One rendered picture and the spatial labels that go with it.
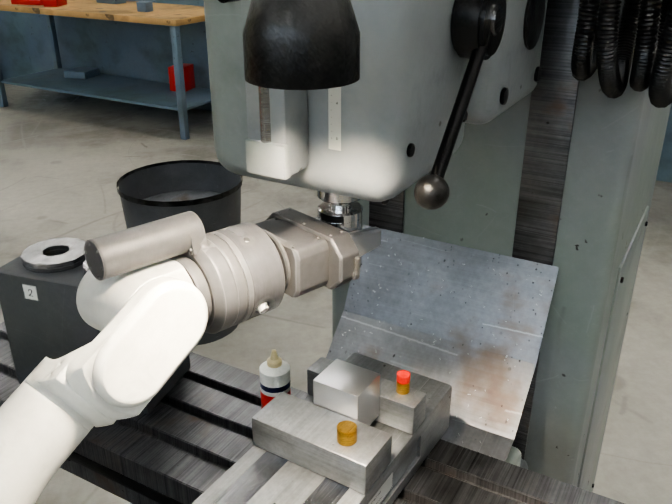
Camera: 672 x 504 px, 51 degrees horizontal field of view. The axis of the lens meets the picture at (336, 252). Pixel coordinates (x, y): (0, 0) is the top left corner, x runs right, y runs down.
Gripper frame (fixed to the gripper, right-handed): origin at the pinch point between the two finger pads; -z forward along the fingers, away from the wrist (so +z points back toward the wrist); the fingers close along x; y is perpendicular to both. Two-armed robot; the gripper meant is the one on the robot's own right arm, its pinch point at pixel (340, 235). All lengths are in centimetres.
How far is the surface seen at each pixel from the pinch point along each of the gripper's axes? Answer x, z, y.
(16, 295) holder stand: 41.8, 20.6, 16.5
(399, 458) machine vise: -8.4, -1.9, 25.5
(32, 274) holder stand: 40.0, 18.7, 13.3
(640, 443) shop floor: 15, -150, 121
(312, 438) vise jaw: -3.4, 6.9, 20.8
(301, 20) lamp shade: -17.6, 20.1, -24.8
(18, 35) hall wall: 696, -220, 75
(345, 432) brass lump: -6.7, 5.2, 18.9
